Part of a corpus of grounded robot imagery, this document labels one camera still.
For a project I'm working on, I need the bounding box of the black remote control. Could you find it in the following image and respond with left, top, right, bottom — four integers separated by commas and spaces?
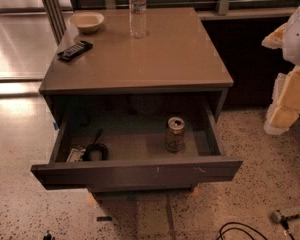
57, 41, 93, 62

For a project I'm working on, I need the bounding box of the orange soda can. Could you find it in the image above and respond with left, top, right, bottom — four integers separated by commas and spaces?
165, 117, 185, 153

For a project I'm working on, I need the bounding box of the grey cabinet with glossy top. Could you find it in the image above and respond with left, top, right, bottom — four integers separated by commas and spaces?
39, 8, 233, 199

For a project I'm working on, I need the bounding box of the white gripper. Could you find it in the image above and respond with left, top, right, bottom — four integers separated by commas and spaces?
261, 6, 300, 135

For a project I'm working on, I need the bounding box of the open grey top drawer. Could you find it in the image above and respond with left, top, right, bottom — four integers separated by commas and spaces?
31, 98, 242, 193

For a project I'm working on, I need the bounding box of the small black floor object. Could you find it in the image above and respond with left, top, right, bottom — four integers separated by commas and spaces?
43, 230, 55, 240

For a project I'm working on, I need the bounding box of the white ceramic bowl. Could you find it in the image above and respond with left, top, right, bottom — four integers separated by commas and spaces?
69, 12, 104, 34

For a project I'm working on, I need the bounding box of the clear plastic water bottle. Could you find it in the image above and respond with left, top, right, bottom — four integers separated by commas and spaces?
129, 0, 147, 38

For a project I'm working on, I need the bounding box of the white packet in drawer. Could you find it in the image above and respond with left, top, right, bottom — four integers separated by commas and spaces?
67, 148, 85, 162

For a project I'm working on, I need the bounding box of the black floor cable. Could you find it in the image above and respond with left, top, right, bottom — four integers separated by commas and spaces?
216, 221, 269, 240

